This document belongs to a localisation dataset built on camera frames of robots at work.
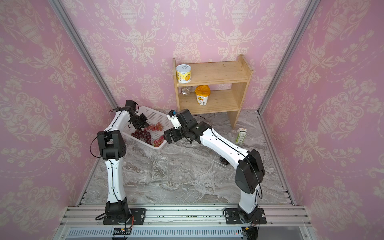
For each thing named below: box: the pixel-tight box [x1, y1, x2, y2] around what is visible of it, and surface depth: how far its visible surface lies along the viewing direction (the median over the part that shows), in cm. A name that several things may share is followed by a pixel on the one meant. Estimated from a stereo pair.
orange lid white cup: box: [194, 84, 211, 106], surface depth 91 cm
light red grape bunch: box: [144, 122, 165, 132], surface depth 109 cm
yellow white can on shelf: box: [176, 64, 192, 84], surface depth 74 cm
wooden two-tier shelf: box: [172, 54, 254, 130], surface depth 89 cm
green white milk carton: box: [235, 127, 247, 145], surface depth 94 cm
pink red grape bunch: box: [152, 136, 165, 147], surface depth 102 cm
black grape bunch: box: [219, 156, 230, 166], surface depth 92 cm
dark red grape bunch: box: [131, 129, 152, 146], surface depth 102 cm
